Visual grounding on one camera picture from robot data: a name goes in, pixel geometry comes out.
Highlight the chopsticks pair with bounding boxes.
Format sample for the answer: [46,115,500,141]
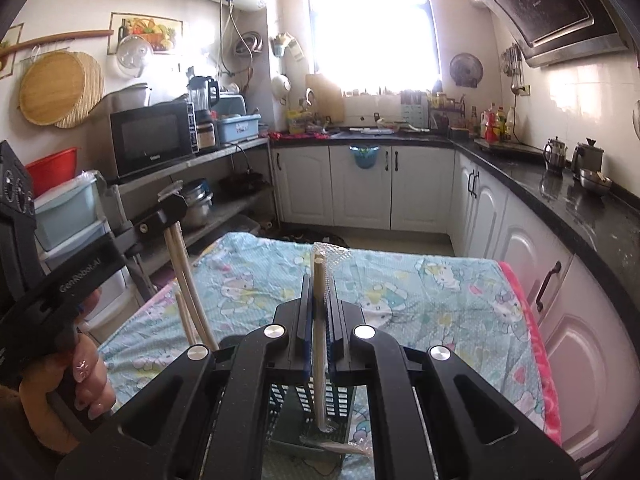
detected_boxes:
[156,179,220,352]
[309,243,373,467]

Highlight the left hand painted nails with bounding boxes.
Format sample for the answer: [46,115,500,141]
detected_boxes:
[19,288,117,453]

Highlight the pink towel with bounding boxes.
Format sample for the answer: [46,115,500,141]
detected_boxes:
[498,261,562,445]

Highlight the plastic drawer tower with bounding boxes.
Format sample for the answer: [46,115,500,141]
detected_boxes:
[35,170,140,342]

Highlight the red plastic basin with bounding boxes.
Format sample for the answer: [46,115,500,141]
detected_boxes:
[26,148,78,197]

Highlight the white base cabinets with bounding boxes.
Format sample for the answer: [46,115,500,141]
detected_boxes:
[270,139,639,463]

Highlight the green plastic utensil basket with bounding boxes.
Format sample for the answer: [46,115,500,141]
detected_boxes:
[267,380,355,460]

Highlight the Hello Kitty table cloth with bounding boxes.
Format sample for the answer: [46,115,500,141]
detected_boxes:
[99,234,561,479]

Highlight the steel pots stack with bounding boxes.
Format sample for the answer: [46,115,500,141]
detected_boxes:
[181,179,213,231]

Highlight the black microwave oven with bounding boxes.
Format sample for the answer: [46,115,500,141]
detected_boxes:
[87,101,198,181]

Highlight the round bamboo tray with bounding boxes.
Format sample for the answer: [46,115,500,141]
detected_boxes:
[18,51,104,129]

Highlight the metal shelf rack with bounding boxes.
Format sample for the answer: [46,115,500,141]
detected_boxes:
[106,136,279,281]

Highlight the blue plastic box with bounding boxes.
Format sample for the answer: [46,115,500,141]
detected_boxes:
[214,93,262,144]

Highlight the black blender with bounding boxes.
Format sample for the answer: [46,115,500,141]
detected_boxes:
[186,67,220,152]

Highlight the steel bowl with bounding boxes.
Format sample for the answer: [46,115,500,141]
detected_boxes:
[579,168,613,196]

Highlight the fruit picture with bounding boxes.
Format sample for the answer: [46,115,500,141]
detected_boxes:
[107,12,183,55]

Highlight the steel kettle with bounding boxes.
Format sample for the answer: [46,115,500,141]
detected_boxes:
[544,136,566,174]

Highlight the dark teapot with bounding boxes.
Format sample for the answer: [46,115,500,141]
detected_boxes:
[570,138,604,180]

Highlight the blue hanging bin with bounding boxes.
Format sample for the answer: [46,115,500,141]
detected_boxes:
[348,145,381,169]

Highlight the condiment bottles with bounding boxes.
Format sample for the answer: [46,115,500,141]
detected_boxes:
[480,103,515,144]

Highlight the wooden cutting board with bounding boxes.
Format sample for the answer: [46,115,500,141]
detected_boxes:
[305,74,345,124]

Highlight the black range hood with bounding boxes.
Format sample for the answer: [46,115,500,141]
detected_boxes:
[480,0,628,68]

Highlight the wall exhaust fan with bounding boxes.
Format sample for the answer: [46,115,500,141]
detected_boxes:
[449,52,484,88]

